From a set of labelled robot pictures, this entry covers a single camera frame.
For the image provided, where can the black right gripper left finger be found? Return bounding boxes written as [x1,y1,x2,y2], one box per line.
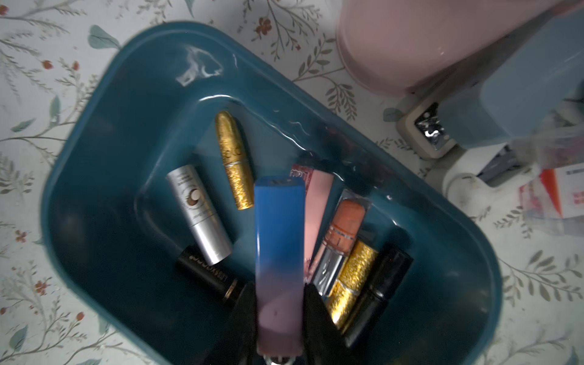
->
[201,283,257,364]

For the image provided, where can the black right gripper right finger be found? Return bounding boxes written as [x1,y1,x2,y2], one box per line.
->
[303,284,359,365]

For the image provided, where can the gold lipstick tube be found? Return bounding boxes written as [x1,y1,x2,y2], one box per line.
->
[325,240,379,329]

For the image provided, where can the black mascara tube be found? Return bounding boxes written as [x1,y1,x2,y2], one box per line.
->
[176,246,245,307]

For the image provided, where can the black gold lipstick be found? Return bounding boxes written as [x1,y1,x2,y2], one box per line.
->
[342,243,413,348]

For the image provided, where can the orange clear cap lipstick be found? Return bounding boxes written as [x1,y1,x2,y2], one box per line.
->
[309,199,367,297]

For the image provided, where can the silver lipstick tube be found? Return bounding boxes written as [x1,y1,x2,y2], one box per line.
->
[166,165,233,266]

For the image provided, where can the blue pink lipstick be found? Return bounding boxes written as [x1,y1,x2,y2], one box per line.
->
[254,176,305,358]

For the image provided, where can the pink lip gloss tube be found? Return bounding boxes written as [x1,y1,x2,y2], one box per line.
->
[290,164,334,282]

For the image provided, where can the gold glitter lipstick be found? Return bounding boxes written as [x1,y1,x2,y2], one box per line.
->
[215,111,254,210]

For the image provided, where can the teal plastic storage box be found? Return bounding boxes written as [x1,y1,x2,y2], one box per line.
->
[40,22,503,364]

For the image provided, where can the small red white box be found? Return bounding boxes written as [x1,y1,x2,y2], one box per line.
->
[519,163,583,219]

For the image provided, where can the pink pen holder cup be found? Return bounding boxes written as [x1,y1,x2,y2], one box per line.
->
[337,0,558,94]

